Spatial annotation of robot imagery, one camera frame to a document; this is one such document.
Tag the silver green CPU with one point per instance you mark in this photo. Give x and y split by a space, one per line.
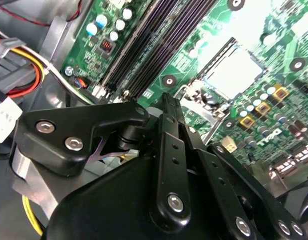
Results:
234 72

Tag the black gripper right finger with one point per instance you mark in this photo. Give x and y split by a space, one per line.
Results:
219 175

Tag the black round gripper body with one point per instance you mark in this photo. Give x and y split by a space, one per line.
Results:
106 205

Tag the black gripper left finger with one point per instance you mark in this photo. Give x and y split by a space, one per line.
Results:
56 125

